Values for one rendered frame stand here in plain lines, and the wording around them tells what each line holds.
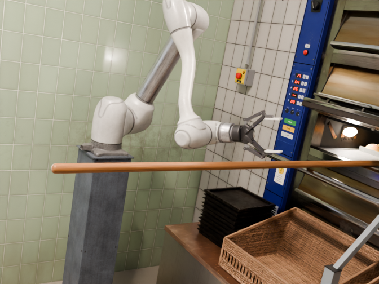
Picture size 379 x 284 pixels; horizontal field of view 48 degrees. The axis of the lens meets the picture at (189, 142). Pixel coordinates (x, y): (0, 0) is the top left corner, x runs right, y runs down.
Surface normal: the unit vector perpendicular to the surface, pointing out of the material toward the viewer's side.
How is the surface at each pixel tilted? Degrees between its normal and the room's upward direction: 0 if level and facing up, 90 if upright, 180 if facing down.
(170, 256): 90
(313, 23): 90
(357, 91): 70
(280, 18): 90
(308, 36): 90
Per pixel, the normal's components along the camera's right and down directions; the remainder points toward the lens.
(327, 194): -0.73, -0.35
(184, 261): -0.83, -0.03
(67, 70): 0.52, 0.28
